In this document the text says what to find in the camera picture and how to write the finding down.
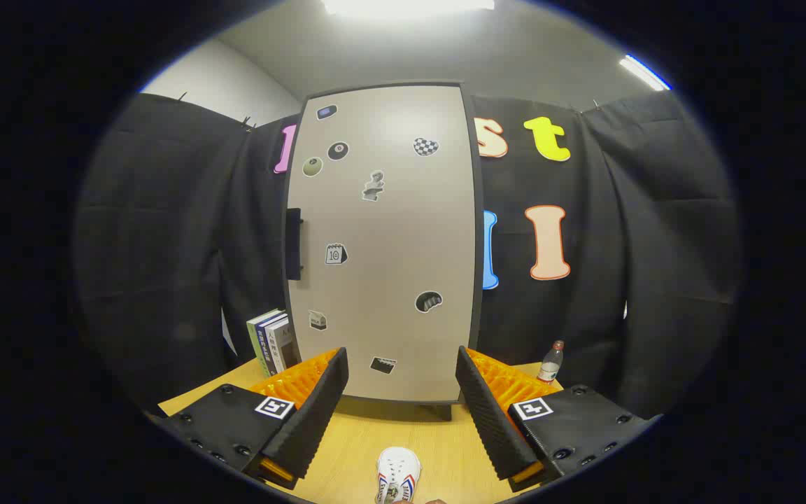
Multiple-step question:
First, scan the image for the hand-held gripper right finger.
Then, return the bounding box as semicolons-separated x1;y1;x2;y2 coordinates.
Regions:
455;345;656;492

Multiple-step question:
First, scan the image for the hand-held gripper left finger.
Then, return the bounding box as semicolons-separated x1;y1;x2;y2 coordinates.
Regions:
158;347;349;491

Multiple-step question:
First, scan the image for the white canvas shoe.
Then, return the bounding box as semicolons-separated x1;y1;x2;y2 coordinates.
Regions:
375;447;422;504

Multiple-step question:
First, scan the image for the grey shoe cabinet door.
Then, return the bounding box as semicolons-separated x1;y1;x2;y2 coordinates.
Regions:
284;84;478;404

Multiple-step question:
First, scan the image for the dark grey shoe cabinet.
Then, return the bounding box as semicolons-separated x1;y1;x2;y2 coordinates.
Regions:
281;79;486;421

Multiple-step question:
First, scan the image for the white grey cover book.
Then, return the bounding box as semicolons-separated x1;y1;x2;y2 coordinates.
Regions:
267;316;301;373

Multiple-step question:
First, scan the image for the clear plastic water bottle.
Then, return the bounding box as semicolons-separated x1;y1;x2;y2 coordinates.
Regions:
537;340;565;384

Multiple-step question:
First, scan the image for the green spine book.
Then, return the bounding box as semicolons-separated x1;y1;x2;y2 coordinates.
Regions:
247;310;271;378

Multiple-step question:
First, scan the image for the black backdrop cloth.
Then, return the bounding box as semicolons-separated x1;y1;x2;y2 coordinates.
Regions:
74;91;740;421

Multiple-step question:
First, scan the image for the ceiling light tube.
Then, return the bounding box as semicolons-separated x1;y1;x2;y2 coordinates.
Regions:
618;55;672;92

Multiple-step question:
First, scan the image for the ceiling light panel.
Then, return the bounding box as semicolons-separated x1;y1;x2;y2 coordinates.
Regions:
323;0;495;17

